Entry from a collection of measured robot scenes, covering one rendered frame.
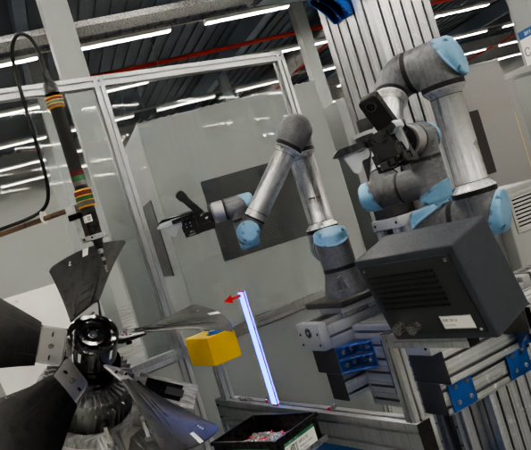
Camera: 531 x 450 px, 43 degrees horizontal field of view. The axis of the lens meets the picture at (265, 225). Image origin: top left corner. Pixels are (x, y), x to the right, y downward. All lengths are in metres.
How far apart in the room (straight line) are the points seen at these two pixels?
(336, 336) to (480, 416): 0.50
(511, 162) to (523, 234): 3.88
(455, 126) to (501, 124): 4.34
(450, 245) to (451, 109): 0.71
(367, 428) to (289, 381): 1.20
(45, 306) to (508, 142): 4.77
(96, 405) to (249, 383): 1.08
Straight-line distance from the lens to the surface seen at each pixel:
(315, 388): 2.88
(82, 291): 1.81
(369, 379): 2.28
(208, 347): 2.07
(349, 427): 1.68
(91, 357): 1.62
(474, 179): 1.83
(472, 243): 1.22
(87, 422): 1.77
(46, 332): 1.70
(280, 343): 2.78
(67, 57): 6.34
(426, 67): 1.84
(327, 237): 2.26
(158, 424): 1.54
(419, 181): 1.60
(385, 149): 1.43
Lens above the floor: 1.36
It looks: level
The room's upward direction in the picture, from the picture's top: 17 degrees counter-clockwise
